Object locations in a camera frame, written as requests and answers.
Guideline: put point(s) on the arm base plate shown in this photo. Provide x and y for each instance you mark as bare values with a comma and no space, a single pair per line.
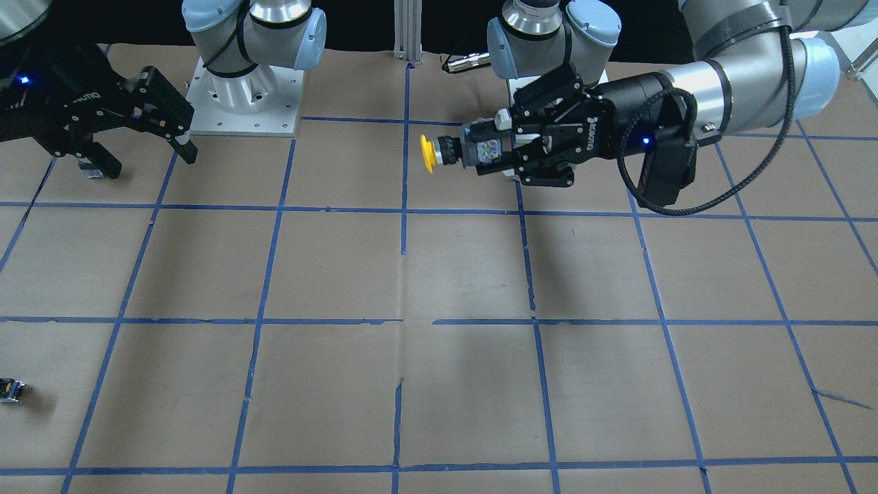
263,103

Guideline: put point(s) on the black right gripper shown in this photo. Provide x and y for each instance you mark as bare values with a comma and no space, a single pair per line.
56,103

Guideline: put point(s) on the yellow push button switch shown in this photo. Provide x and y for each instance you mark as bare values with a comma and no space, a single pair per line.
450,150

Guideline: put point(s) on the aluminium frame post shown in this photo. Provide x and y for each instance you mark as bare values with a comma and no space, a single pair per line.
407,17

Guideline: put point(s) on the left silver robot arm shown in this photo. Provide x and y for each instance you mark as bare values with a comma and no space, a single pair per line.
748,72

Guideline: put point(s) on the red push button switch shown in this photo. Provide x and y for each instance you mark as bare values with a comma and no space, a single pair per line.
90,170

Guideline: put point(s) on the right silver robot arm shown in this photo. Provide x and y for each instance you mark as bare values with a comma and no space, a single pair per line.
234,37

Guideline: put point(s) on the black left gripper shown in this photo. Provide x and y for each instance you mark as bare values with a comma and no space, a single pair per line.
617,110

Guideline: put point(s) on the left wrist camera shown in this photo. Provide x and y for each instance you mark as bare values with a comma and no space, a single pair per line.
668,167

